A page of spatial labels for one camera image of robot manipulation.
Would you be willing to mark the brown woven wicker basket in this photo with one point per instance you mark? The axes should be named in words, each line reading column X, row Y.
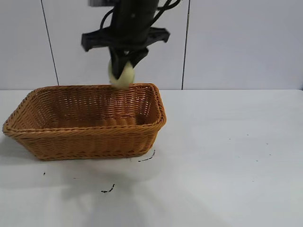
column 82, row 142

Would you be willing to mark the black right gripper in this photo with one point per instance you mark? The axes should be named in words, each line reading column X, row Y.
column 132, row 23

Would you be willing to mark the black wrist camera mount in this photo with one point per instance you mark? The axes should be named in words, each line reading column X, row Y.
column 98, row 2

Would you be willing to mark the pale yellow egg yolk pastry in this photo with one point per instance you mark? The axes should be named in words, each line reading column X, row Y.
column 126, row 78

